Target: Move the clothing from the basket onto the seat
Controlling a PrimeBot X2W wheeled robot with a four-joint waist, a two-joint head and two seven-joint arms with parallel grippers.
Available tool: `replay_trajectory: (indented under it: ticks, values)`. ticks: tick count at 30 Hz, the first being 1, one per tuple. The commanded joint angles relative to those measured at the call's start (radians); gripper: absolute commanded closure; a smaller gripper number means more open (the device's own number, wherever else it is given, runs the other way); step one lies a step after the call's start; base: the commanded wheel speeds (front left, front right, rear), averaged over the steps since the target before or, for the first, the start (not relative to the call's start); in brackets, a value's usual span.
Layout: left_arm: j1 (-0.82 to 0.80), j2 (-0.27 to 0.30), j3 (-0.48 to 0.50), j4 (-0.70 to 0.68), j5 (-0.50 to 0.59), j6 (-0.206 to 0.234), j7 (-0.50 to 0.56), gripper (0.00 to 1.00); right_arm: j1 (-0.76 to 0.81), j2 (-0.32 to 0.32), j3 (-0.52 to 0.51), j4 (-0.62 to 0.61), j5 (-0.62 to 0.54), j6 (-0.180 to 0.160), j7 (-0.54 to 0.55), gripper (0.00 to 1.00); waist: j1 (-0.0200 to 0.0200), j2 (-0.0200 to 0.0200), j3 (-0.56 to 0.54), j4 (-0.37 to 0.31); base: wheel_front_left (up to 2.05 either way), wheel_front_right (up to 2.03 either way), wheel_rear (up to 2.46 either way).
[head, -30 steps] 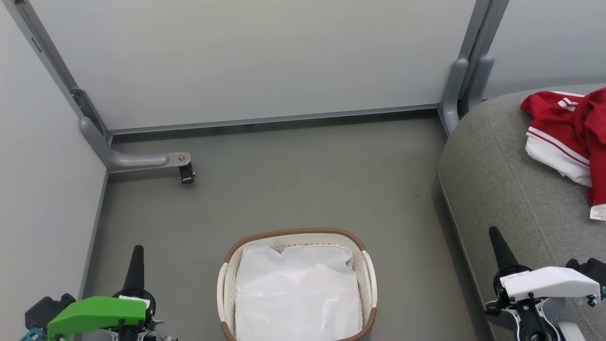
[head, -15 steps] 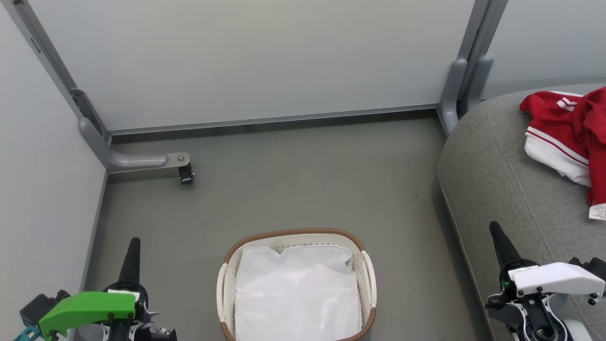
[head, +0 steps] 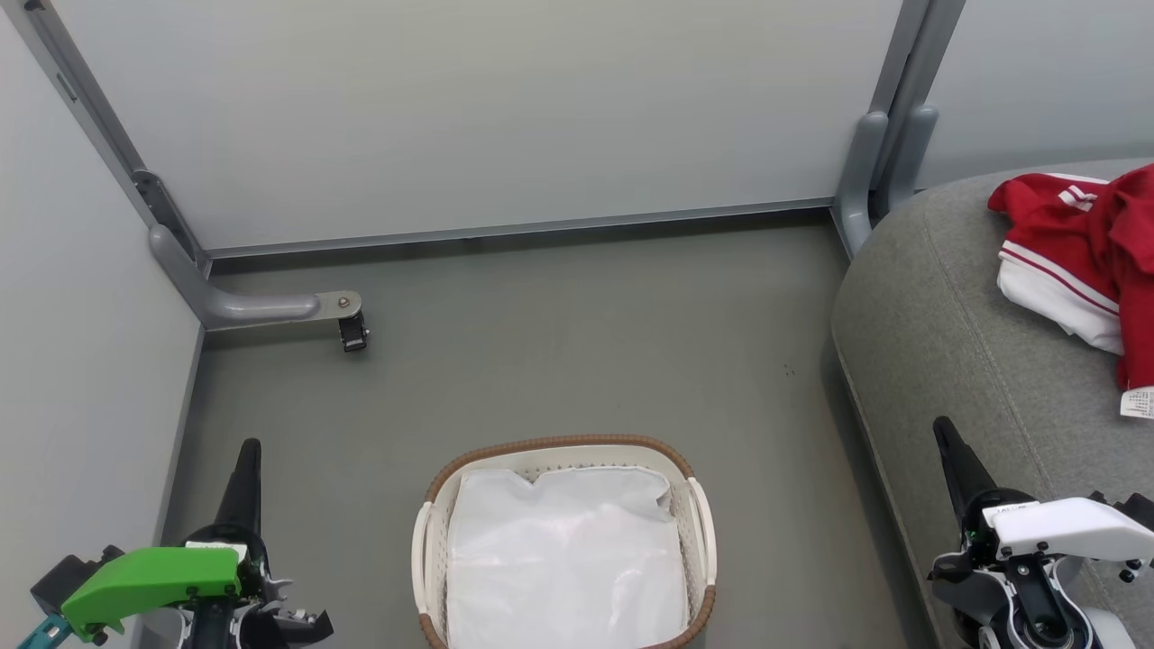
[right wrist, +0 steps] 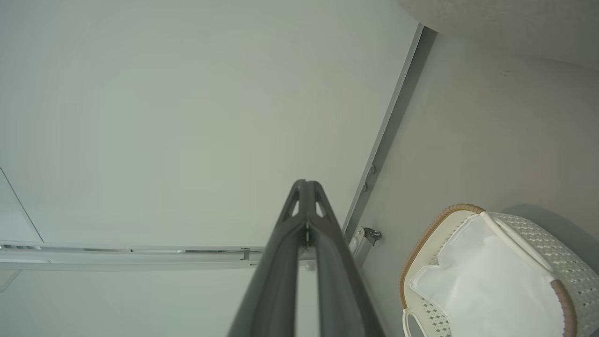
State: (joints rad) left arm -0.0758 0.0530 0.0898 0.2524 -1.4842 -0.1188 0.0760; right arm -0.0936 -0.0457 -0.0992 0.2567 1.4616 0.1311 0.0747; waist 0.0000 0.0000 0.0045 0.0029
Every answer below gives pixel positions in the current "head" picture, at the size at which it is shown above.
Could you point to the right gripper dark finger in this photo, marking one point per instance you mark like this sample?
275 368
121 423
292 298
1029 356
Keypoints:
960 469
951 568

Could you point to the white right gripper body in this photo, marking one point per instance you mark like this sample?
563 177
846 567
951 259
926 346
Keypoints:
1068 527

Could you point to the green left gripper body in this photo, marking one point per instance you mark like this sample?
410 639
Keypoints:
144 581

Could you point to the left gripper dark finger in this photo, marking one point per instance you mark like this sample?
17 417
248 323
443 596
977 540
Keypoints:
243 487
288 626

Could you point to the red white striped garment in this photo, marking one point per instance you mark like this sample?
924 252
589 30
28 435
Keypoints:
1046 225

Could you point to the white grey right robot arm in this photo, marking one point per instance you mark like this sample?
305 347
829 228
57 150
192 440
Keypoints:
1037 622

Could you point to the white basket liner cloth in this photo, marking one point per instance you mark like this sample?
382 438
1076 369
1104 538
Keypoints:
568 559

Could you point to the white wicker-rimmed laundry basket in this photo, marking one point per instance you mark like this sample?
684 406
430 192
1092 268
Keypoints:
559 443

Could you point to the grey fabric sofa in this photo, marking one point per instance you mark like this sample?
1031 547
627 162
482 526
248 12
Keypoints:
947 315

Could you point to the black caster wheel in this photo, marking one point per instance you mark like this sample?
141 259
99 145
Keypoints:
353 333

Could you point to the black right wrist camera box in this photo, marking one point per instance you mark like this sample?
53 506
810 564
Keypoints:
1127 509

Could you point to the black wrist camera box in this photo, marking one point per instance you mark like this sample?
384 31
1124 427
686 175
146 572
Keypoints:
72 577
1127 509

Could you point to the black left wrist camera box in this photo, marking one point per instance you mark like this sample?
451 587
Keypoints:
72 577

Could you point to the grey partition foot bracket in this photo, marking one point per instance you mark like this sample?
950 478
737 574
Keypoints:
252 308

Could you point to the thick grey partition post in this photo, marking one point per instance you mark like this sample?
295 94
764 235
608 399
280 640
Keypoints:
906 90

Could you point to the thin grey partition post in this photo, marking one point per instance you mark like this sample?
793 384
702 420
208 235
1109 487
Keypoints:
86 90

